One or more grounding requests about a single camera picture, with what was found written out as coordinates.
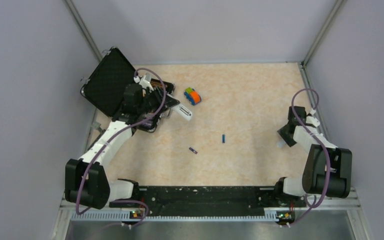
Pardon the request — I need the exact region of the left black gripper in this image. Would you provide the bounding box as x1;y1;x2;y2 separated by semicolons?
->
137;85;180;115

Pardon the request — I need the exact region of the white remote control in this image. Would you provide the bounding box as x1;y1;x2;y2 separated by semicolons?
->
172;103;193;121

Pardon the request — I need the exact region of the white battery cover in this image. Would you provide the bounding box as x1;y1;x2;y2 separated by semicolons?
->
277;140;286;148

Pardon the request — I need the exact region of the purple AAA battery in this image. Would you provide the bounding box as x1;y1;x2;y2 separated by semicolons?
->
189;147;198;154

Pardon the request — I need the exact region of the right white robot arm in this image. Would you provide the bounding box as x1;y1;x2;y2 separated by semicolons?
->
273;106;353;206

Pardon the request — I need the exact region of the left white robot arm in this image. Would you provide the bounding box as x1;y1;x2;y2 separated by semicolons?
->
64;81;175;215

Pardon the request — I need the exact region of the colourful toy brick car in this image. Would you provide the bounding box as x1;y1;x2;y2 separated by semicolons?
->
183;87;202;106

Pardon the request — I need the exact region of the black poker chip case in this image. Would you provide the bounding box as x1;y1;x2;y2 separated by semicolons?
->
80;46;166;133

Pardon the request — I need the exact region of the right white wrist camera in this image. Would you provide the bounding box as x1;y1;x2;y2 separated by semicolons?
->
305;108;321;128

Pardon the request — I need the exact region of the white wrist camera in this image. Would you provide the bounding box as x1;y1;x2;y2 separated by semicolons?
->
133;73;154;92
305;108;321;128

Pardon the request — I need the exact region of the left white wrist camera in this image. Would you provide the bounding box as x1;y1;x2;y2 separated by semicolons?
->
133;73;154;92

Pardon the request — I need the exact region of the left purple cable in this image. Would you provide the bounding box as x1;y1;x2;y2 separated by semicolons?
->
75;67;168;229

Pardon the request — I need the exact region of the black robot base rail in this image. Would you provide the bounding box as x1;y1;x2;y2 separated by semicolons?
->
109;185;312;220

